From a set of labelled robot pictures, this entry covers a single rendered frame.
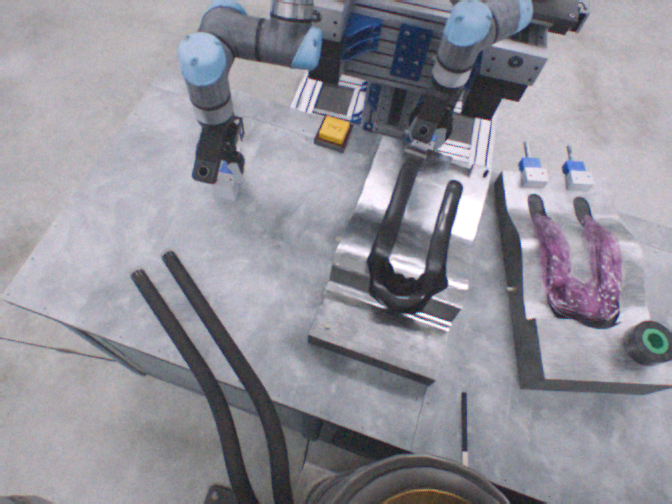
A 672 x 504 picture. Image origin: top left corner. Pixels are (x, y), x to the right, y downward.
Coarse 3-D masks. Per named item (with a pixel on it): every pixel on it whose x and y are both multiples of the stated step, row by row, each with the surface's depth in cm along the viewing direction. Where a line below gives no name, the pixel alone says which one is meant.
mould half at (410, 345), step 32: (384, 160) 110; (448, 160) 111; (384, 192) 107; (416, 192) 107; (480, 192) 108; (352, 224) 100; (416, 224) 104; (352, 256) 94; (416, 256) 96; (448, 256) 98; (352, 288) 98; (448, 288) 92; (320, 320) 95; (352, 320) 96; (384, 320) 96; (416, 320) 97; (448, 320) 96; (352, 352) 95; (384, 352) 94; (416, 352) 94
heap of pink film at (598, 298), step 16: (544, 224) 103; (592, 224) 106; (544, 240) 100; (560, 240) 100; (592, 240) 102; (608, 240) 101; (544, 256) 100; (560, 256) 99; (592, 256) 101; (608, 256) 100; (544, 272) 100; (560, 272) 98; (592, 272) 100; (608, 272) 100; (544, 288) 99; (560, 288) 98; (576, 288) 98; (592, 288) 98; (608, 288) 98; (560, 304) 97; (576, 304) 97; (592, 304) 97; (608, 304) 97; (592, 320) 97
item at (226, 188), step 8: (240, 152) 116; (224, 168) 112; (224, 176) 109; (232, 176) 109; (216, 184) 108; (224, 184) 108; (232, 184) 108; (216, 192) 111; (224, 192) 110; (232, 192) 109; (232, 200) 113
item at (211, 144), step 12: (204, 132) 94; (216, 132) 94; (204, 144) 94; (216, 144) 94; (204, 156) 95; (216, 156) 95; (204, 168) 94; (216, 168) 95; (204, 180) 95; (216, 180) 97
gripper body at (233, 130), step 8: (232, 120) 100; (240, 120) 100; (208, 128) 92; (216, 128) 92; (224, 128) 96; (232, 128) 99; (240, 128) 101; (232, 136) 98; (240, 136) 103; (232, 144) 98; (224, 152) 99; (224, 160) 102
